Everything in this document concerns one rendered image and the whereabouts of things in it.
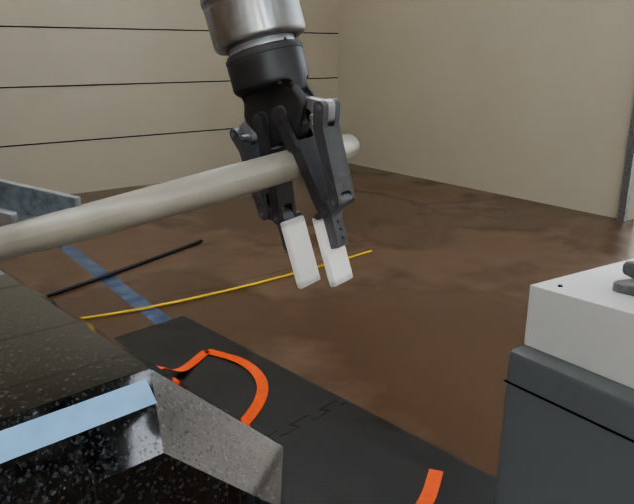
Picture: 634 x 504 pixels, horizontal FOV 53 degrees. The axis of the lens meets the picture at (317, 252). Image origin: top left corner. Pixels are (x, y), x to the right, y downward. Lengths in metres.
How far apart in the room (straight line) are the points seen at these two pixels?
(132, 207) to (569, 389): 0.77
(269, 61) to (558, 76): 5.37
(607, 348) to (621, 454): 0.16
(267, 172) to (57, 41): 5.84
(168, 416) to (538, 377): 0.60
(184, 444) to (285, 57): 0.59
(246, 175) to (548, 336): 0.70
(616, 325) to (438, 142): 5.76
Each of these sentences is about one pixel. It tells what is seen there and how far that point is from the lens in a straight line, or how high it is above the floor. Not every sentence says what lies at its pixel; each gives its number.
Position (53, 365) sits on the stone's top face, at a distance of 1.02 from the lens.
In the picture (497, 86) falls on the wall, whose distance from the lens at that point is 6.27.
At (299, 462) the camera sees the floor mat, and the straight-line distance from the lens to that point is 2.18.
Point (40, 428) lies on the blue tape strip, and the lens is 0.91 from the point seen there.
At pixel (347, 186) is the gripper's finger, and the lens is 0.60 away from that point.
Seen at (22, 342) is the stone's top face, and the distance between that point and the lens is 1.12.
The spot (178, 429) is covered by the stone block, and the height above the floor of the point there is 0.77.
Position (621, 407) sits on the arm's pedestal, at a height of 0.78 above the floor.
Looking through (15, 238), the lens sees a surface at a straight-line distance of 0.62.
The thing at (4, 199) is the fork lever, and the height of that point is 1.07.
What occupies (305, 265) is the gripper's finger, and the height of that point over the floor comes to 1.08.
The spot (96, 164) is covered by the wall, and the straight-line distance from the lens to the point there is 6.54.
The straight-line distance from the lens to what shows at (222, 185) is 0.57.
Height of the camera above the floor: 1.29
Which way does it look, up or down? 17 degrees down
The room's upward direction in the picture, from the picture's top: straight up
